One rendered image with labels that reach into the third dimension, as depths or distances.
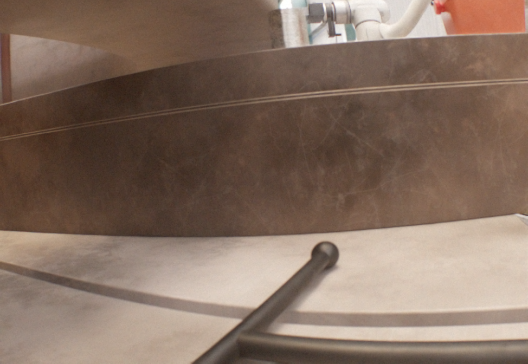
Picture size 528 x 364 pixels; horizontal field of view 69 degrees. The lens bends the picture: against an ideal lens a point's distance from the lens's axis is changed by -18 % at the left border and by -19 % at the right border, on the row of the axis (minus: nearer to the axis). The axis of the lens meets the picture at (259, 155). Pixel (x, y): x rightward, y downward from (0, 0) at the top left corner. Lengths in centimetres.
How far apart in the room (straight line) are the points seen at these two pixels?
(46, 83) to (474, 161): 355
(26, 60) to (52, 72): 39
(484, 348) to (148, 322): 40
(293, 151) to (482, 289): 51
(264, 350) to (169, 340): 14
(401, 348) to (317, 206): 58
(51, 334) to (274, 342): 30
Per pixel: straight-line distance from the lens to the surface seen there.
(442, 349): 39
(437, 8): 99
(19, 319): 66
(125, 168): 106
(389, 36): 152
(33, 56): 415
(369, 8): 161
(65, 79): 377
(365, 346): 40
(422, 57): 91
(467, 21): 95
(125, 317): 61
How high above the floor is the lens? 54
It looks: 4 degrees down
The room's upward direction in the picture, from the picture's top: 6 degrees counter-clockwise
